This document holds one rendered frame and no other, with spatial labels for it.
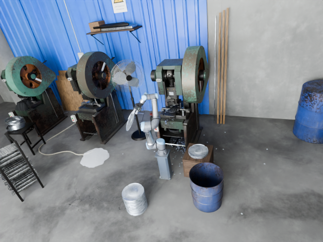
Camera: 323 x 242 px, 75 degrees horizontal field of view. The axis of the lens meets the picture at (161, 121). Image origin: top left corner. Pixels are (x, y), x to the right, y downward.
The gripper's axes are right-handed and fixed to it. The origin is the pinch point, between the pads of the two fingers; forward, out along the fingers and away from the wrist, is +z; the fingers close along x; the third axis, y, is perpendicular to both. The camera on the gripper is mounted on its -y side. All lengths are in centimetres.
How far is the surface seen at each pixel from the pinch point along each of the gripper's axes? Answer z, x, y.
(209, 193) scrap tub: 13, 81, 118
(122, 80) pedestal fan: -21, -11, -86
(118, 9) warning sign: -119, -56, -202
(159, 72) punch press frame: -68, 13, -30
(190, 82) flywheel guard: -79, 32, 27
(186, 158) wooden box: 11, 87, 49
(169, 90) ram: -53, 42, -26
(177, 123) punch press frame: -17, 77, -6
